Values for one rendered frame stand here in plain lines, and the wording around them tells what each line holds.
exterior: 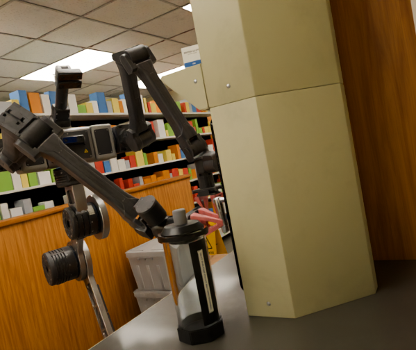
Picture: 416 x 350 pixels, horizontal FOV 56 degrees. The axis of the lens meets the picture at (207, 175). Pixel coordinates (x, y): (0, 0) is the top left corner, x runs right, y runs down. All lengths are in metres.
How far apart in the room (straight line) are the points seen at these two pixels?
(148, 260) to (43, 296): 0.79
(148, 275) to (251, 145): 2.50
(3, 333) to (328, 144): 2.34
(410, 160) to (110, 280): 2.62
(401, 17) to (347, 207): 0.51
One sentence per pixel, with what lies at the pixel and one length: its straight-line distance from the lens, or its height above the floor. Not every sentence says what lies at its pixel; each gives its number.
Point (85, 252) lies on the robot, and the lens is 2.16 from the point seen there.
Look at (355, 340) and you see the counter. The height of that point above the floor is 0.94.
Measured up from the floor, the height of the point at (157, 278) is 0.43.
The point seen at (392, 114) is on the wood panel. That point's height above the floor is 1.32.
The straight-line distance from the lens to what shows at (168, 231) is 0.80.
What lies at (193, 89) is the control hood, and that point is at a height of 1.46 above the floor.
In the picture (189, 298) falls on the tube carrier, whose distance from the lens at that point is 0.82.
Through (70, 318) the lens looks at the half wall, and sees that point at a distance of 3.08.
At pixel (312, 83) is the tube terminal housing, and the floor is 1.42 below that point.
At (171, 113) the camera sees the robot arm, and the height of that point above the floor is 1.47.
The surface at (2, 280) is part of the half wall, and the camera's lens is 2.76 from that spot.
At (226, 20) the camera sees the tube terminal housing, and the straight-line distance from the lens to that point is 0.87.
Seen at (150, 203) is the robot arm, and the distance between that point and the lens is 0.98.
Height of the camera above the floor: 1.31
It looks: 3 degrees down
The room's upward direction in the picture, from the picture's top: 11 degrees counter-clockwise
